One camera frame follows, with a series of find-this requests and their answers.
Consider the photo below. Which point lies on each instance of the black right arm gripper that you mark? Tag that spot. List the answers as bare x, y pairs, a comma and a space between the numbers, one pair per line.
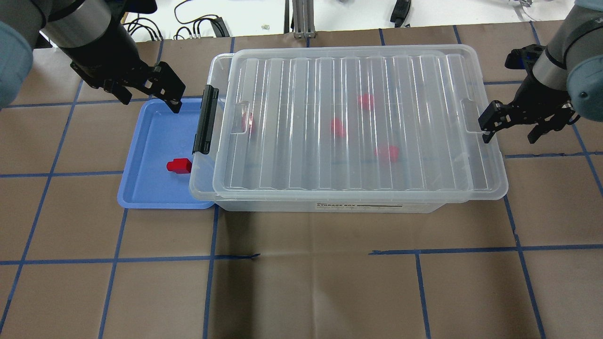
540, 98

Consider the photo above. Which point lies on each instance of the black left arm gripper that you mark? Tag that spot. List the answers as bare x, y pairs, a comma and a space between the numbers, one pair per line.
107, 52

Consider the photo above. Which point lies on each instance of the red block from tray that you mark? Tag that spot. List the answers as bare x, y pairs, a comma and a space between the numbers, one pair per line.
180, 165

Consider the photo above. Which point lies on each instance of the clear plastic box lid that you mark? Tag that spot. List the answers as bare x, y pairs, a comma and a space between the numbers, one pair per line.
362, 127

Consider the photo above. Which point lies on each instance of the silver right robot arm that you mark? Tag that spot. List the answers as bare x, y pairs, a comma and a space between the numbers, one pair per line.
564, 79

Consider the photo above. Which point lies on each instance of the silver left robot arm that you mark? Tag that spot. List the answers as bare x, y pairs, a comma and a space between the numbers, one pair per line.
90, 33

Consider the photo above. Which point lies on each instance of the red block in box front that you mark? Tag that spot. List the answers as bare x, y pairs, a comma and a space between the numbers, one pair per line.
387, 153

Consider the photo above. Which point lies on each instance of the red block in box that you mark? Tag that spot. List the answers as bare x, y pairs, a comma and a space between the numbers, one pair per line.
387, 153
366, 102
337, 128

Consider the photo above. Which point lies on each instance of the red block in box middle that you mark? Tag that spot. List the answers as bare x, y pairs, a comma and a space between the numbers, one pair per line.
366, 102

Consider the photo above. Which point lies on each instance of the red block in box centre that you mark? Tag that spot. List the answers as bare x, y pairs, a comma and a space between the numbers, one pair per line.
337, 128

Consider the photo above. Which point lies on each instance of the clear plastic storage box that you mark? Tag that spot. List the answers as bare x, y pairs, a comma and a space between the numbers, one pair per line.
348, 141

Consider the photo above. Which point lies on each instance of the blue plastic tray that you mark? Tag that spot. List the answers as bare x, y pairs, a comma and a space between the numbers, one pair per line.
160, 136

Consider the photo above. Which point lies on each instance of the black power adapter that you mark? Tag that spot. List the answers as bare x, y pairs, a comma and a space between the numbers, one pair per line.
219, 27

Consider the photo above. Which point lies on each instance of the red block near latch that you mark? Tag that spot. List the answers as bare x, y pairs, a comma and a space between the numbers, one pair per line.
247, 123

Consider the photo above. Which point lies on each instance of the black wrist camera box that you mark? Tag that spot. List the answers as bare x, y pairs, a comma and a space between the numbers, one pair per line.
524, 58

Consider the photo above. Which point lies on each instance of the black box latch handle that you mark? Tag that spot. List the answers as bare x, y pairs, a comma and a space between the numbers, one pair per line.
208, 111

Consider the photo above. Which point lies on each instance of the aluminium frame post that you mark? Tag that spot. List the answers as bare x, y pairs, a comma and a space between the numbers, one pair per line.
299, 18

